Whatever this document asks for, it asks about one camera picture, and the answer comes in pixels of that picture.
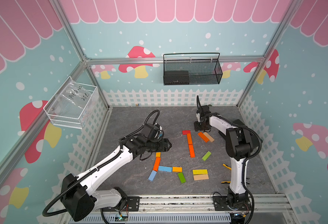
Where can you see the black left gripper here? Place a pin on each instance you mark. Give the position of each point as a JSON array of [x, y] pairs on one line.
[[163, 145]]

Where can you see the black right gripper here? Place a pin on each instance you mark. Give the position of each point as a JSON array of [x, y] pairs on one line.
[[196, 127]]

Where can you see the orange long block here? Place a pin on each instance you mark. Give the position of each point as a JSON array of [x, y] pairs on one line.
[[156, 164]]

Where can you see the tan long block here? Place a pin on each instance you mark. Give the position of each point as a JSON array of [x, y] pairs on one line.
[[211, 139]]

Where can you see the red block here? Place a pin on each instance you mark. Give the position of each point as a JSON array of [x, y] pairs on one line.
[[185, 132]]

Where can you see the blue long block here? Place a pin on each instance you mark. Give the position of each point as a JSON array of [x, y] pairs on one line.
[[165, 168]]

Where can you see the small orange-yellow block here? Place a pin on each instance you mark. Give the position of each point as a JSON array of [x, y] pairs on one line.
[[176, 169]]

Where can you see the light blue block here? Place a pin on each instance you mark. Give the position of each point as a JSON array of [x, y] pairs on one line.
[[152, 175]]

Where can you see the green block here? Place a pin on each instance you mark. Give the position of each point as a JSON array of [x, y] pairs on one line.
[[181, 177]]

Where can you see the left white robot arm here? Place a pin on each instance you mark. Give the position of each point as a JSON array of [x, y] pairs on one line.
[[79, 195]]

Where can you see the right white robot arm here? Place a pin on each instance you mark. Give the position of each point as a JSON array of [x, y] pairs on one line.
[[242, 144]]

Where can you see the yellow-green wide block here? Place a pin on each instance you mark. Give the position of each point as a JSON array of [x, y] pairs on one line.
[[200, 172]]

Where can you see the yellow black pliers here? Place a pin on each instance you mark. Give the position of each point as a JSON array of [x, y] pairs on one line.
[[227, 180]]

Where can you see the black plastic tool case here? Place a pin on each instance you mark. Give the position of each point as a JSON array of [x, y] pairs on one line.
[[253, 134]]

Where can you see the black box in basket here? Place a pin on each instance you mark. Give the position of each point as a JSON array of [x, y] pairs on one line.
[[176, 78]]

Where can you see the black wire mesh basket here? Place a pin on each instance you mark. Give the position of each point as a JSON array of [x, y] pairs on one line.
[[203, 68]]

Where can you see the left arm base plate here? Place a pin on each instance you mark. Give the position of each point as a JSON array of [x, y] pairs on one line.
[[128, 204]]

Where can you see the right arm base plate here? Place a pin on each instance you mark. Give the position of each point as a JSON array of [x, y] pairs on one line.
[[220, 203]]

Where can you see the clear plastic wall bin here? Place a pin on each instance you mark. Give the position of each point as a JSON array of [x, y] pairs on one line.
[[72, 104]]

